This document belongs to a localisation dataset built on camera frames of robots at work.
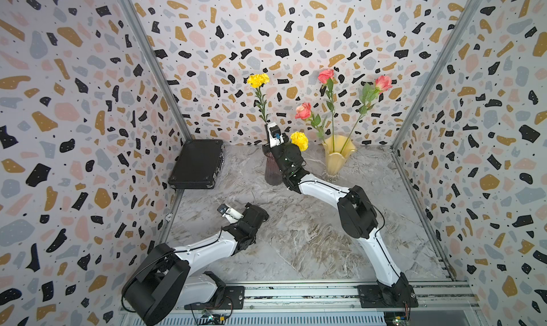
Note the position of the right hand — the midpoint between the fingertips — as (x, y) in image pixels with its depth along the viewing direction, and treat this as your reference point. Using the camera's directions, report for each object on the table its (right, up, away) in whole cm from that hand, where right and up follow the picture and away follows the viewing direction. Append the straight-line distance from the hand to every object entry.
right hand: (268, 125), depth 82 cm
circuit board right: (+43, -66, -11) cm, 80 cm away
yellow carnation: (+12, -6, -4) cm, 14 cm away
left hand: (-8, -35, +7) cm, 36 cm away
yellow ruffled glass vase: (+31, -8, +17) cm, 36 cm away
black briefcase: (-38, -15, +28) cm, 50 cm away
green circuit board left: (-17, -66, -11) cm, 69 cm away
